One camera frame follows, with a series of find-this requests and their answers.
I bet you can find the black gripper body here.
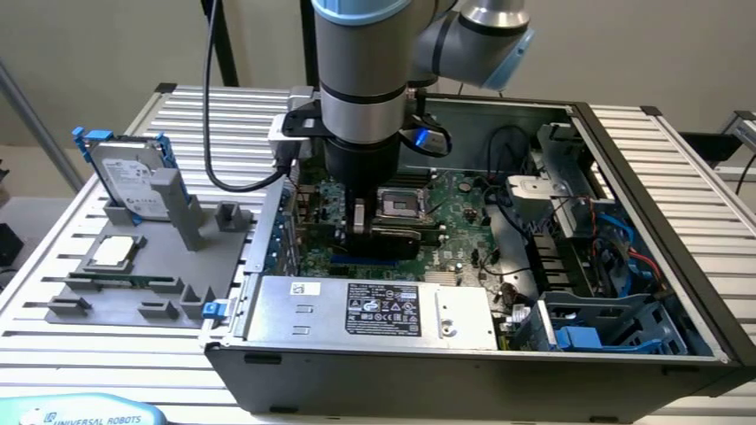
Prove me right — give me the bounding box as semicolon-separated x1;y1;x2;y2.
323;135;405;241

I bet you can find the CPU socket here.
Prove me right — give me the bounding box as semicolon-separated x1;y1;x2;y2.
378;187;431;221

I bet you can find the green motherboard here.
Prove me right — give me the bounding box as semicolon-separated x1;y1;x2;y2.
294;166;505;290

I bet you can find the blue expansion slot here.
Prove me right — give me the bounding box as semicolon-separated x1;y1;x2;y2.
329;253;417;276

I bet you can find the silver power supply unit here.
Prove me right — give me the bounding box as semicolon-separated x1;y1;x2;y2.
243;275;502;352

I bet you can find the silver drive cage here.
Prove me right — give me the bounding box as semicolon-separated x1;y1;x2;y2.
534;120;617;241

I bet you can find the black stand pole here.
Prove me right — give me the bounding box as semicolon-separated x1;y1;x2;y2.
211;0;242;88

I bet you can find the hard disk in blue carrier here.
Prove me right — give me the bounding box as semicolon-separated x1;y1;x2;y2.
71;127;190;223

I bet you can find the grey parts rack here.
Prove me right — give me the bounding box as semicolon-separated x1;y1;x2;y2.
46;170;263;329

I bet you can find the blue case latch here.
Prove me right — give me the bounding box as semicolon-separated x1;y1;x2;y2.
202;298;231;321

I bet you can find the silver CPU chip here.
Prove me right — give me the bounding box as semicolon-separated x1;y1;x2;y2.
87;236;145;267

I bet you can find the green RAM stick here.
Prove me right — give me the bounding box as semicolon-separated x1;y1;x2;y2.
67;274;179;289

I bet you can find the black open PC case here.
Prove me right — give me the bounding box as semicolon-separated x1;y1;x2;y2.
202;94;756;415

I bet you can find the blue-grey disk bay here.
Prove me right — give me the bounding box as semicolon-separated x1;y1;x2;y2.
518;289;691;356

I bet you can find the black box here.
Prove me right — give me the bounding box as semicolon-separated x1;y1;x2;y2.
678;131;738;163

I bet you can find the blue-lit cable connector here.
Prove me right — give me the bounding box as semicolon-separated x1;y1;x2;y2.
399;113;455;158

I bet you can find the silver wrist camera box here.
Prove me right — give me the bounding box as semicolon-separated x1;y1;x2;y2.
267;85;326;166

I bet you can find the black power wire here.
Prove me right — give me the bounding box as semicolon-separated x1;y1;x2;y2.
485;125;534;189

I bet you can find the black camera cable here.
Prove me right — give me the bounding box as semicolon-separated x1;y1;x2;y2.
202;0;298;194

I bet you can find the silver metal bracket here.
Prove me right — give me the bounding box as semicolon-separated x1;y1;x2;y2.
505;174;562;210

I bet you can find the blue SATA wire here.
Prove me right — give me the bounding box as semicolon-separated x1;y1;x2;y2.
594;211;670;284

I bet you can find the red wire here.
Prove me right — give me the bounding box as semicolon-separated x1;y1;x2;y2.
627;246;670;295

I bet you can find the grey metal rail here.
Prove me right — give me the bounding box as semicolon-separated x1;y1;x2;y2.
0;56;86;192

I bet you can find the silver aluminium frame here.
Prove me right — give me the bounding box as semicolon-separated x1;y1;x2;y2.
713;110;756;182

